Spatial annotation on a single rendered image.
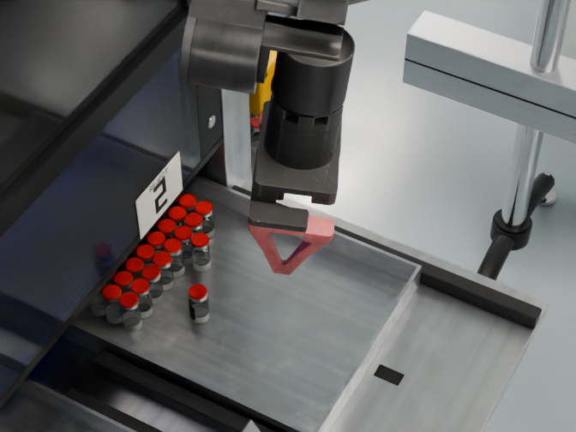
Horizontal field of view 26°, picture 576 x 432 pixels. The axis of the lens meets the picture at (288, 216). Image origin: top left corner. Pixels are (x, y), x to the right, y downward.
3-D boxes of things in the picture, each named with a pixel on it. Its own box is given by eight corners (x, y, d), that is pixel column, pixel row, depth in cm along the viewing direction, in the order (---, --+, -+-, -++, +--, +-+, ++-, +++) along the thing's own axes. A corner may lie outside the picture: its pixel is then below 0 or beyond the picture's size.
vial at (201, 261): (189, 267, 146) (186, 242, 142) (199, 255, 147) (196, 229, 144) (205, 274, 145) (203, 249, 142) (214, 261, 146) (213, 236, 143)
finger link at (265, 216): (238, 287, 102) (249, 207, 95) (246, 225, 107) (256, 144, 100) (321, 297, 102) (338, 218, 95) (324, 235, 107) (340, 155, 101)
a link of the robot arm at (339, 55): (354, 61, 90) (360, 15, 94) (259, 45, 90) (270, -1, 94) (339, 132, 95) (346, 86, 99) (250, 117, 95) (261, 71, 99)
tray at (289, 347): (45, 329, 140) (41, 310, 137) (170, 183, 155) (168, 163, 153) (313, 456, 129) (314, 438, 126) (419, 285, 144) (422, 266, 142)
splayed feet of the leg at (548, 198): (437, 341, 248) (444, 297, 238) (530, 183, 278) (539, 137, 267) (474, 357, 245) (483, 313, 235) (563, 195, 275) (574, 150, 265)
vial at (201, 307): (186, 319, 141) (184, 295, 137) (196, 306, 142) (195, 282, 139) (203, 327, 140) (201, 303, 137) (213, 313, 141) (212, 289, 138)
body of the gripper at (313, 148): (252, 201, 97) (261, 129, 92) (261, 116, 105) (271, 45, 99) (334, 211, 98) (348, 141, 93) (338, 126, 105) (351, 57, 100)
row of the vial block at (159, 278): (118, 327, 140) (114, 302, 136) (202, 224, 150) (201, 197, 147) (135, 335, 139) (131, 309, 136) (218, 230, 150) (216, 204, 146)
